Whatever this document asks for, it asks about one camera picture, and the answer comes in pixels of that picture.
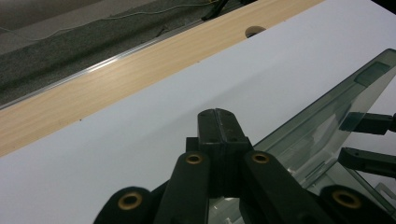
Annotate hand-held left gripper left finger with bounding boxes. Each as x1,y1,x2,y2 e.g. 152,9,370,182
186,107,222,198

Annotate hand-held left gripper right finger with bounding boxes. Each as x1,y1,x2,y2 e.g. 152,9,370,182
218,108,254,198

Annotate grey transparent compartment box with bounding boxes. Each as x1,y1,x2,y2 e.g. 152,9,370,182
207,48,396,224

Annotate white table sheet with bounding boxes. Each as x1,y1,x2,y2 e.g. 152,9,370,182
0,0,396,224

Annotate wooden table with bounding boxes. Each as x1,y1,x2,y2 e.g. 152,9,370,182
0,0,325,158

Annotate aluminium floor rail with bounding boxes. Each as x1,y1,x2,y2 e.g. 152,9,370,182
0,18,213,110

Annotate thin grey cable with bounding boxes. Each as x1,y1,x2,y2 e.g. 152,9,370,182
0,0,219,34

